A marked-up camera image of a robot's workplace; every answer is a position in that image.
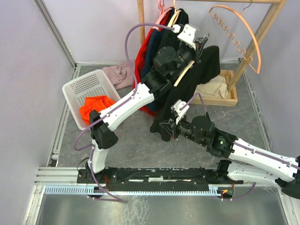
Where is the aluminium frame rail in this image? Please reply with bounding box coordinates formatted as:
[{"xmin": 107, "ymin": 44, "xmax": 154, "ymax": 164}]
[{"xmin": 22, "ymin": 63, "xmax": 300, "ymax": 225}]

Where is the wooden clothes rack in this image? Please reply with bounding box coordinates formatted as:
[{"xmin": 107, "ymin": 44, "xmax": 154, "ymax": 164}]
[{"xmin": 137, "ymin": 0, "xmax": 287, "ymax": 106}]

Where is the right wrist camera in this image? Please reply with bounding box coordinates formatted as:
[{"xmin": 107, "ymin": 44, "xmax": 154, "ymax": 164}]
[{"xmin": 171, "ymin": 99, "xmax": 189, "ymax": 125}]

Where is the beige cloth in rack base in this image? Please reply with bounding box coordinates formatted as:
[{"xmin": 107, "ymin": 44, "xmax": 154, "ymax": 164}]
[{"xmin": 195, "ymin": 75, "xmax": 228, "ymax": 99}]

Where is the peach hanger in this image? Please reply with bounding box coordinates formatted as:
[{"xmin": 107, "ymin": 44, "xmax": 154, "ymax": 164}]
[{"xmin": 209, "ymin": 4, "xmax": 262, "ymax": 74}]

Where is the navy blue t shirt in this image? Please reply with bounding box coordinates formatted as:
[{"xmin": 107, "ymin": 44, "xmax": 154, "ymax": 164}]
[{"xmin": 140, "ymin": 29, "xmax": 165, "ymax": 116}]

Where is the black t shirt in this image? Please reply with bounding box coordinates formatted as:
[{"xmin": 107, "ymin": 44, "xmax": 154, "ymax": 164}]
[
  {"xmin": 150, "ymin": 8, "xmax": 190, "ymax": 71},
  {"xmin": 150, "ymin": 45, "xmax": 220, "ymax": 142}
]

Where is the corner aluminium profile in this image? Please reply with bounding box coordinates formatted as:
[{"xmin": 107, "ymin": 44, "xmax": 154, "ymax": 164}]
[{"xmin": 33, "ymin": 0, "xmax": 76, "ymax": 68}]

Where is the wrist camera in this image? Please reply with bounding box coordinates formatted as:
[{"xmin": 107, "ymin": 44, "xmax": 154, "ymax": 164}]
[
  {"xmin": 172, "ymin": 24, "xmax": 199, "ymax": 50},
  {"xmin": 171, "ymin": 99, "xmax": 189, "ymax": 125}
]

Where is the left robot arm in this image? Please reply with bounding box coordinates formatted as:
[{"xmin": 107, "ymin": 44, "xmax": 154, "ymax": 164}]
[{"xmin": 87, "ymin": 34, "xmax": 208, "ymax": 183}]

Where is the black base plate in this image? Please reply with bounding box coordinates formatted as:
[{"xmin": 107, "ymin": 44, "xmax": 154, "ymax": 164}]
[{"xmin": 76, "ymin": 166, "xmax": 244, "ymax": 191}]

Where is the white plastic basket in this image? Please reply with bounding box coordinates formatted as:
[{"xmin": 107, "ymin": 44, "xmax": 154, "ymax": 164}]
[{"xmin": 62, "ymin": 69, "xmax": 120, "ymax": 130}]

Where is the cream hanger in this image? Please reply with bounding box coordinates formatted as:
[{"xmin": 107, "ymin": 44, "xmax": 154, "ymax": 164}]
[
  {"xmin": 167, "ymin": 0, "xmax": 181, "ymax": 27},
  {"xmin": 173, "ymin": 32, "xmax": 210, "ymax": 88}
]

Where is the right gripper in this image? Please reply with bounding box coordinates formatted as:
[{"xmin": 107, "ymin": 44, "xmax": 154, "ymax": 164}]
[{"xmin": 159, "ymin": 113, "xmax": 206, "ymax": 146}]

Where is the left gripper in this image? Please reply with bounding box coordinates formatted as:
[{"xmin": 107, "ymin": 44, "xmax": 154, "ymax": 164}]
[{"xmin": 169, "ymin": 37, "xmax": 209, "ymax": 81}]

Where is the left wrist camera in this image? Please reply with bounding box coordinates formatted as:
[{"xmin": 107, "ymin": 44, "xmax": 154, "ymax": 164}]
[{"xmin": 172, "ymin": 24, "xmax": 199, "ymax": 50}]

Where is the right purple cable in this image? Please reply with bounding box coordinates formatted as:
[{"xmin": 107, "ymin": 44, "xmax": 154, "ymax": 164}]
[{"xmin": 179, "ymin": 92, "xmax": 300, "ymax": 201}]

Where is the pink cloth on floor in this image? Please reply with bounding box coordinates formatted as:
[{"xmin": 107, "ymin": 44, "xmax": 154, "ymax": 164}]
[{"xmin": 102, "ymin": 61, "xmax": 134, "ymax": 90}]

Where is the orange t shirt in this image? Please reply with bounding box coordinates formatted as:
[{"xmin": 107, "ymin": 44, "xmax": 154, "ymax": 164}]
[{"xmin": 79, "ymin": 95, "xmax": 115, "ymax": 125}]

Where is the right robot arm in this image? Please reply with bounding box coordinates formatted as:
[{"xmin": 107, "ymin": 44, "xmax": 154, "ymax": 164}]
[{"xmin": 160, "ymin": 115, "xmax": 300, "ymax": 199}]

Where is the pink hanger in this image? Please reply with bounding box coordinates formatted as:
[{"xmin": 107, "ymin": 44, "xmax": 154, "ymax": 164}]
[{"xmin": 155, "ymin": 0, "xmax": 172, "ymax": 24}]

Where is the blue cable duct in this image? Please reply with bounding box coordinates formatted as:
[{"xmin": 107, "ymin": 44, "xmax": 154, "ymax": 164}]
[{"xmin": 44, "ymin": 184, "xmax": 223, "ymax": 196}]

